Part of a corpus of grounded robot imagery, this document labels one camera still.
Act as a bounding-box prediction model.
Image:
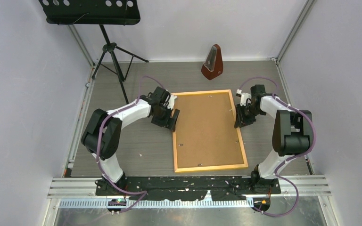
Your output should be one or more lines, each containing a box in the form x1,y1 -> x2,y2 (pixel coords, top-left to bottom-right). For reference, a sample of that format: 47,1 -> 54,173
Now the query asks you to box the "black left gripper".
152,104 -> 180,132

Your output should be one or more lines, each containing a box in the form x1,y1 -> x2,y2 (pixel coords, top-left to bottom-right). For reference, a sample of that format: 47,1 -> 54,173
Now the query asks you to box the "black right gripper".
235,103 -> 264,129

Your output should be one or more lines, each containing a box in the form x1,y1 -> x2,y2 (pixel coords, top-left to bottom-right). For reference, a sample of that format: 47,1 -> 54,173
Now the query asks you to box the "brown backing board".
174,92 -> 246,170

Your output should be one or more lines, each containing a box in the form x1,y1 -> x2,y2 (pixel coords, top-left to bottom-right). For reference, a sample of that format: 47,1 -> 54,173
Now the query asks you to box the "yellow wooden picture frame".
171,89 -> 249,174

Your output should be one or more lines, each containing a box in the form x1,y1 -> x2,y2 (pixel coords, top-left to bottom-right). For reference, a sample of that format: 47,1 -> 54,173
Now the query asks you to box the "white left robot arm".
81,87 -> 180,195

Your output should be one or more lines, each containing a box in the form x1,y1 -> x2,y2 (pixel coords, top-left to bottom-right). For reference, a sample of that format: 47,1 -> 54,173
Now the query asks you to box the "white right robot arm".
234,84 -> 314,193

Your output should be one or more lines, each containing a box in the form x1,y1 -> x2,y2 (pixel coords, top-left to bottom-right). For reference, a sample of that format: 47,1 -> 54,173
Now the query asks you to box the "brown metronome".
201,44 -> 223,80

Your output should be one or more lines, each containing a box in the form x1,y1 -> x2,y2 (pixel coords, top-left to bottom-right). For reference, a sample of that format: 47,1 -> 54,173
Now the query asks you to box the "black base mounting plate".
95,176 -> 281,202

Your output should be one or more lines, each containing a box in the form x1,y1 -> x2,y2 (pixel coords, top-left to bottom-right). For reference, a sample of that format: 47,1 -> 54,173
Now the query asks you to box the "black music stand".
39,0 -> 149,104

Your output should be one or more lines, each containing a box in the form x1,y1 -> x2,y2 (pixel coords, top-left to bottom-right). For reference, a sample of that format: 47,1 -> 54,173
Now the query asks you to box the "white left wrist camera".
166,95 -> 177,110

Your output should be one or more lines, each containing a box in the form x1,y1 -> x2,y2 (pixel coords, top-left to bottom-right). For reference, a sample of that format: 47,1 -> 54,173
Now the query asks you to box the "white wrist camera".
236,89 -> 252,107
166,95 -> 177,110

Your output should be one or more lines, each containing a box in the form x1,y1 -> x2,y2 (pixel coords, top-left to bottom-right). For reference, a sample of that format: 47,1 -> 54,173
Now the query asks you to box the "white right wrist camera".
236,89 -> 252,107

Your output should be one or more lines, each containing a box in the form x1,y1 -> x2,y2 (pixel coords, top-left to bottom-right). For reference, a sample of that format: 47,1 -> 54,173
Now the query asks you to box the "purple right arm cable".
239,76 -> 317,218

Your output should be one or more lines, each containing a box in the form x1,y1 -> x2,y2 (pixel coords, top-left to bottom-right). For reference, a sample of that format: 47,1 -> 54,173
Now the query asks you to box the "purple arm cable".
95,75 -> 166,214
239,76 -> 317,218

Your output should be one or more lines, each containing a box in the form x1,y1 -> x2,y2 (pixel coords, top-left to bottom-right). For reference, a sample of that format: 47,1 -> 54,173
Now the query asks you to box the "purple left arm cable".
95,75 -> 166,214

